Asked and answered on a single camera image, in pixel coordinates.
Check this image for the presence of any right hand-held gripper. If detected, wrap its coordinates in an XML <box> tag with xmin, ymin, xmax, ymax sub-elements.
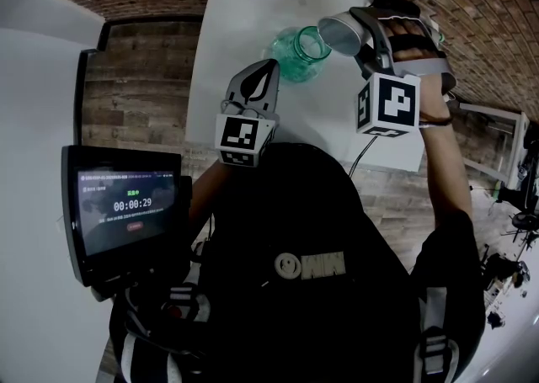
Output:
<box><xmin>350</xmin><ymin>7</ymin><xmax>456</xmax><ymax>137</ymax></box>

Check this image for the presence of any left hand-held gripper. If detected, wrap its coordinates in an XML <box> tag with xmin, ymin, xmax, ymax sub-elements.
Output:
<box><xmin>214</xmin><ymin>58</ymin><xmax>282</xmax><ymax>169</ymax></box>

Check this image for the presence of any small metal bowl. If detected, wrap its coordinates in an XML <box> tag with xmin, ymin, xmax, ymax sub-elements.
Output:
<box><xmin>317</xmin><ymin>10</ymin><xmax>368</xmax><ymax>58</ymax></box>

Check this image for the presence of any green glass jar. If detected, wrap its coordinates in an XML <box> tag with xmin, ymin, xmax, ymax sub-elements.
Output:
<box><xmin>269</xmin><ymin>25</ymin><xmax>334</xmax><ymax>85</ymax></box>

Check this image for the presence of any person's right forearm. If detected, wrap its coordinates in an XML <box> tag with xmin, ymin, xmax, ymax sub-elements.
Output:
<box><xmin>418</xmin><ymin>73</ymin><xmax>476</xmax><ymax>233</ymax></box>

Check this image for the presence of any person's left forearm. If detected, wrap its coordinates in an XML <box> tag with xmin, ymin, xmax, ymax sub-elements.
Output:
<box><xmin>188</xmin><ymin>160</ymin><xmax>235</xmax><ymax>231</ymax></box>

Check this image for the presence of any person's right hand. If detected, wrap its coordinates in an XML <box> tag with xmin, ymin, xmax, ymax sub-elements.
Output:
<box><xmin>384</xmin><ymin>18</ymin><xmax>440</xmax><ymax>62</ymax></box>

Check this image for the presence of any white table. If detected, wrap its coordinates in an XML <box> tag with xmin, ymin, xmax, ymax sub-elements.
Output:
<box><xmin>456</xmin><ymin>101</ymin><xmax>531</xmax><ymax>191</ymax></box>
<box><xmin>184</xmin><ymin>0</ymin><xmax>426</xmax><ymax>172</ymax></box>

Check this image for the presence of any person's black shirt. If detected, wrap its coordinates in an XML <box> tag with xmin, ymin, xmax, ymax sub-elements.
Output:
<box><xmin>108</xmin><ymin>141</ymin><xmax>488</xmax><ymax>383</ymax></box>

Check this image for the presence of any black tablet screen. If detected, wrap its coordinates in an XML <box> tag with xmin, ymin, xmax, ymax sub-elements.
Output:
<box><xmin>61</xmin><ymin>144</ymin><xmax>184</xmax><ymax>288</ymax></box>

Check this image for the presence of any black tripod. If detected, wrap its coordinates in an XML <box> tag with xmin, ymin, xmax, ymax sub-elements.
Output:
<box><xmin>507</xmin><ymin>120</ymin><xmax>539</xmax><ymax>247</ymax></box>

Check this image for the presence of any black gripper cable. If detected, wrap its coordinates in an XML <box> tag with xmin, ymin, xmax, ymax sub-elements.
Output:
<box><xmin>348</xmin><ymin>134</ymin><xmax>379</xmax><ymax>179</ymax></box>

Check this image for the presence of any grey backpack strap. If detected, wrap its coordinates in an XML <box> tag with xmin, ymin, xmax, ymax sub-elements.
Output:
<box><xmin>111</xmin><ymin>282</ymin><xmax>211</xmax><ymax>383</ymax></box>
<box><xmin>414</xmin><ymin>286</ymin><xmax>462</xmax><ymax>383</ymax></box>

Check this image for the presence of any black camera equipment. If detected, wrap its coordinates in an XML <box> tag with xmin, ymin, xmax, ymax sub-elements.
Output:
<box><xmin>479</xmin><ymin>242</ymin><xmax>534</xmax><ymax>332</ymax></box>

